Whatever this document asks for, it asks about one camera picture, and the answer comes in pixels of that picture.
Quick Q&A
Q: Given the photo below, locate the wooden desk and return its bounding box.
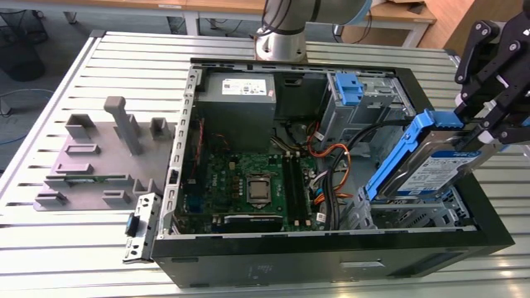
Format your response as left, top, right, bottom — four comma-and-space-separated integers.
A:
360, 0, 438, 47

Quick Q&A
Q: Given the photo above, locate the grey parts rack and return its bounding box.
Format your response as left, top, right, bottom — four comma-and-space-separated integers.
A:
33, 95, 181, 212

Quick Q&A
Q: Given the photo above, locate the green motherboard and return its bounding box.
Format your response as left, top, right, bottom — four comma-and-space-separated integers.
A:
177, 151, 322, 233

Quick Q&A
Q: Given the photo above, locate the metal disk bay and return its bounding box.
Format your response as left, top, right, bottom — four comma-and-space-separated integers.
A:
357, 183, 473, 231

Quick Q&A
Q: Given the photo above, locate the black cable bundle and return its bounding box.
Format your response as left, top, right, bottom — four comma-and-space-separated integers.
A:
325, 119, 420, 231

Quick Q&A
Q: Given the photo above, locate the black open PC case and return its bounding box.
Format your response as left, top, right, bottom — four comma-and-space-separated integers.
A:
122, 56, 517, 288

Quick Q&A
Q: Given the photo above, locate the wooden cabinet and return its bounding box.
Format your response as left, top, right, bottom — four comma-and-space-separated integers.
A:
444, 0, 530, 52

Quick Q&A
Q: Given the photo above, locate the orange red wire bundle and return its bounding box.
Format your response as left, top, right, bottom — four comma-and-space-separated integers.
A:
309, 144, 353, 192

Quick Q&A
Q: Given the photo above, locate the black graphics card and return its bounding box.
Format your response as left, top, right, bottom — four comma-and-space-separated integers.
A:
213, 213, 286, 233

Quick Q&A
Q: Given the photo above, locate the blue drive cage latch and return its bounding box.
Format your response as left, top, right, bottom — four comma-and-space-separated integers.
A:
337, 73, 365, 106

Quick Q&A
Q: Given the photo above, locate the white framed desk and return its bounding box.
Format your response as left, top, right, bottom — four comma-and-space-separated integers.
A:
62, 0, 266, 37

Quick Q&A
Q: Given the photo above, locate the black RAM slot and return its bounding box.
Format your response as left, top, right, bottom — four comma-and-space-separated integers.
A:
297, 152, 313, 226
283, 152, 298, 226
287, 152, 304, 226
292, 152, 308, 226

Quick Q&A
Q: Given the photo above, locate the black waste bin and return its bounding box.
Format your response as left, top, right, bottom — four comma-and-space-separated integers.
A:
0, 8, 50, 82

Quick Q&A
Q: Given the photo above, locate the hard disk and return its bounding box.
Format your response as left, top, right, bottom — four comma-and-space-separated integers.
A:
364, 108, 505, 201

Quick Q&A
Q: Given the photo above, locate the grey metal drive cage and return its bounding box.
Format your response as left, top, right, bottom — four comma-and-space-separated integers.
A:
321, 71, 418, 150

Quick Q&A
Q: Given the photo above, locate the grey power supply unit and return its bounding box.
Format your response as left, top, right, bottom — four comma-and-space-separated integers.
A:
194, 73, 278, 153

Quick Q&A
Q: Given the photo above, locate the CPU socket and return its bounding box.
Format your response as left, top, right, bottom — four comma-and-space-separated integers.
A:
245, 173, 274, 209

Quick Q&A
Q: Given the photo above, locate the silver CPU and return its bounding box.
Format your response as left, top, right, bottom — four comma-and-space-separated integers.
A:
250, 181, 270, 199

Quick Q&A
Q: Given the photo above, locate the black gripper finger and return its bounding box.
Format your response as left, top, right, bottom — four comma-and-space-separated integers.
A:
453, 19, 524, 125
476, 60, 530, 147

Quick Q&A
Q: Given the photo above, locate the blue VGA port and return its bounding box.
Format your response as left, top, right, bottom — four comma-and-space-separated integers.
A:
126, 213, 141, 237

